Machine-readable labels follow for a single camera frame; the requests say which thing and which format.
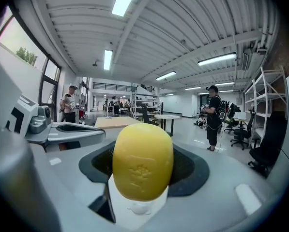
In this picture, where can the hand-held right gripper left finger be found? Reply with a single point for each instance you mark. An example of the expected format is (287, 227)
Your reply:
(66, 182)

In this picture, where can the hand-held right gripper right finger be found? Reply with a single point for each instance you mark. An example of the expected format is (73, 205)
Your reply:
(219, 190)

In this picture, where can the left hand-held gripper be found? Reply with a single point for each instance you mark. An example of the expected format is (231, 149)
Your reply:
(23, 115)

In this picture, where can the yellow oval soap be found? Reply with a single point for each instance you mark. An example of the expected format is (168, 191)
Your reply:
(141, 158)

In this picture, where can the light wooden table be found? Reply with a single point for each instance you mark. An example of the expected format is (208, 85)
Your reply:
(117, 122)

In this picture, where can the black balcony railing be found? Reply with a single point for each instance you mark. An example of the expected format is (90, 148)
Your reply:
(114, 86)

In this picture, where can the black office chair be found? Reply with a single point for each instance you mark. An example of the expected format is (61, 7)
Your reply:
(270, 144)
(243, 132)
(145, 113)

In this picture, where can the white storage shelf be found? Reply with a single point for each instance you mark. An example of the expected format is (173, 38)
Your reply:
(146, 103)

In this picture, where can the round white table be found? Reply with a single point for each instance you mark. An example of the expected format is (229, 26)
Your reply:
(167, 117)

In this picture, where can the white metal shelf rack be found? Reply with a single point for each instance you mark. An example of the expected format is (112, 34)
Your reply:
(265, 98)

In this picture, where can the large black-framed window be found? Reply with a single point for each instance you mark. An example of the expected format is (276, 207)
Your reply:
(18, 45)

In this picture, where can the ceiling air conditioner unit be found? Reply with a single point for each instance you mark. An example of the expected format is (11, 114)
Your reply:
(249, 59)

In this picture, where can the silver ceiling dome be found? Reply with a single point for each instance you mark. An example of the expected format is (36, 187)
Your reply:
(183, 42)

